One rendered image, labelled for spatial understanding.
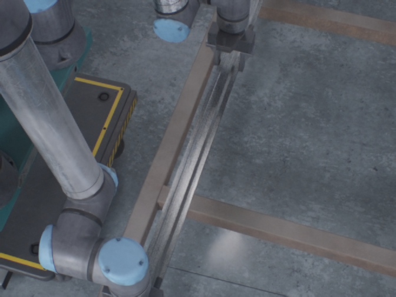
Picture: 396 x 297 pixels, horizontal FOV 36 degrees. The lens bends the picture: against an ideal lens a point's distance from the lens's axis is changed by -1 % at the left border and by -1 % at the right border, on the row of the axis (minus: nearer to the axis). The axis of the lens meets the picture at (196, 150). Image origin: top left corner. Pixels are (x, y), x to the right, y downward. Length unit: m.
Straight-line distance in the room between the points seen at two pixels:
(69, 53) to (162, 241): 0.58
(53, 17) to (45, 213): 0.57
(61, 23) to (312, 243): 0.92
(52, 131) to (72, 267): 0.30
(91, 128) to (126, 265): 0.83
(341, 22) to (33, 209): 1.20
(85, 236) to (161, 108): 1.19
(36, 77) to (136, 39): 1.63
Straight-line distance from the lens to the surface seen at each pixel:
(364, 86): 2.52
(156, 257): 1.55
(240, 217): 1.80
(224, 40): 1.68
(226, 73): 1.84
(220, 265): 2.06
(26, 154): 1.62
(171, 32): 1.56
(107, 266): 1.19
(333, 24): 2.22
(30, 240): 1.81
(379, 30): 2.22
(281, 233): 1.79
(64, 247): 1.24
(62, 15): 1.66
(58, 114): 1.06
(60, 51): 1.74
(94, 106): 2.00
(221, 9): 1.67
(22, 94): 1.00
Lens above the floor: 1.93
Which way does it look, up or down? 59 degrees down
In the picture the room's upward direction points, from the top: straight up
